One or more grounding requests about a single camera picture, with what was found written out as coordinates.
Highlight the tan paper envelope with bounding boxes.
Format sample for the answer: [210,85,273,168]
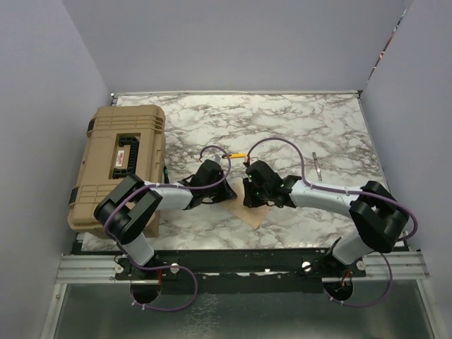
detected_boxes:
[223,181,271,230]

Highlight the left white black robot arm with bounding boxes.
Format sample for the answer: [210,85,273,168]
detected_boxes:
[93,160,237,279]

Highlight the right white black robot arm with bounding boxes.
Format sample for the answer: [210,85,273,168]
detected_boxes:
[243,160,409,276]

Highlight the silver metal tweezers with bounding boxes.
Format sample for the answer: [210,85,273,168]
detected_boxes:
[312,152,323,182]

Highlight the tan plastic tool case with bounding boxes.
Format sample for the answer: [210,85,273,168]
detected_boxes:
[68,105,166,239]

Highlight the black metal base rail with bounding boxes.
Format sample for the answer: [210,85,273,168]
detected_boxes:
[115,248,366,294]

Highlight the aluminium extrusion frame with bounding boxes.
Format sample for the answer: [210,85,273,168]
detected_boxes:
[56,251,429,285]

